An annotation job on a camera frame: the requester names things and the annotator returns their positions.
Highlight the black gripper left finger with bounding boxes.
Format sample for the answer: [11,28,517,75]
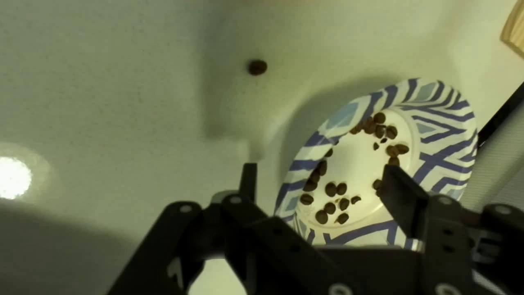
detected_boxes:
[106,161,284,295]

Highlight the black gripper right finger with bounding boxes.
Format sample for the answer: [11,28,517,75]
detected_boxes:
[379,162,524,295]

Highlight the blue patterned paper bowl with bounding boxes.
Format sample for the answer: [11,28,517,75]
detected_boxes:
[273,77,479,251]

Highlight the brown coffee beans heap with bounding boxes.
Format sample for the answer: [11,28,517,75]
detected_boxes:
[297,112,410,226]

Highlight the loose brown coffee bean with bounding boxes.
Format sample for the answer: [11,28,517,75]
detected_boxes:
[245,57,268,77]

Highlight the beige wooden block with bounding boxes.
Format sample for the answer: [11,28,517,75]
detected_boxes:
[499,0,524,59]

